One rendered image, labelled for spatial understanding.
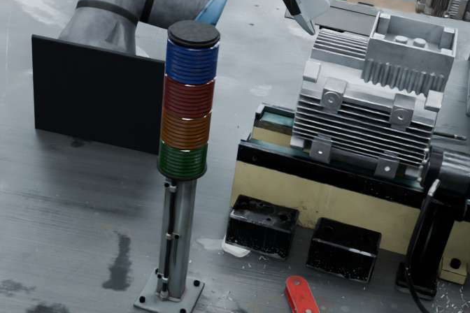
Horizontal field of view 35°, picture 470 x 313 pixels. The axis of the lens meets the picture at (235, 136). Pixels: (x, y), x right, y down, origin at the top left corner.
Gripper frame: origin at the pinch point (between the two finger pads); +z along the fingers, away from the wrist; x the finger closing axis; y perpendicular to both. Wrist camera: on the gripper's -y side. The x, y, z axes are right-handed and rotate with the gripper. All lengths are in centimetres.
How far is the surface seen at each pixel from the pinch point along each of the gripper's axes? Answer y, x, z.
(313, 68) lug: 3.3, -12.8, 1.8
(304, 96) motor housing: 0.8, -13.8, 5.3
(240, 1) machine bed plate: -38, 69, 11
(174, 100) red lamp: -4.6, -38.8, -8.9
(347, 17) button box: 2.7, 15.0, 5.0
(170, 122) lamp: -6.4, -38.8, -6.3
